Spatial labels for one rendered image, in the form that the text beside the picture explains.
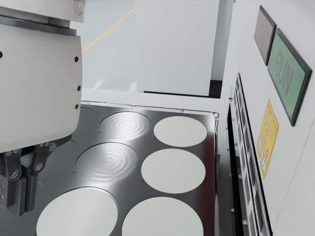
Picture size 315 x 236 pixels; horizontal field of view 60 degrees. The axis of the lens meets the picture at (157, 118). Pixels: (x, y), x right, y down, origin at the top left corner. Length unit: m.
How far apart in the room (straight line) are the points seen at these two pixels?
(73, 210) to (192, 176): 0.18
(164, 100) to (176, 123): 0.25
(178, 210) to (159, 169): 0.08
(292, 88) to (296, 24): 0.06
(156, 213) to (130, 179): 0.07
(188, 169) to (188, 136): 0.09
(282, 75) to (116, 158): 0.29
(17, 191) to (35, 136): 0.06
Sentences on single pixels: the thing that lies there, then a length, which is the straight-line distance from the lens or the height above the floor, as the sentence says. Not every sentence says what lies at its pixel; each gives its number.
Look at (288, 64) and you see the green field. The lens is 0.27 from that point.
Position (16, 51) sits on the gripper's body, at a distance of 0.22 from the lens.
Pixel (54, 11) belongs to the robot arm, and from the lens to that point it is 0.21.
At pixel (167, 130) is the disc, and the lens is 0.52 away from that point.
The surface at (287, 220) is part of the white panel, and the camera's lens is 0.25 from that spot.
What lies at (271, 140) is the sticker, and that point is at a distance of 0.30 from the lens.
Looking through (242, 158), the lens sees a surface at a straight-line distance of 0.41.
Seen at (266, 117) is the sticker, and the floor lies 1.04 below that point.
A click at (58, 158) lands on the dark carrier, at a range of 0.48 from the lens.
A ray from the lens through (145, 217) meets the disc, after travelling 0.38.
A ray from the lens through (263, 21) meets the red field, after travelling 0.41.
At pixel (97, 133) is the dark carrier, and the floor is 0.90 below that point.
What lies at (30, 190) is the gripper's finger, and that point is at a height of 1.01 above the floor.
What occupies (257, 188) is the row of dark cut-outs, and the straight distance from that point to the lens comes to 0.34.
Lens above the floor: 1.20
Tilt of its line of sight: 32 degrees down
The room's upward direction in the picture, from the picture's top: straight up
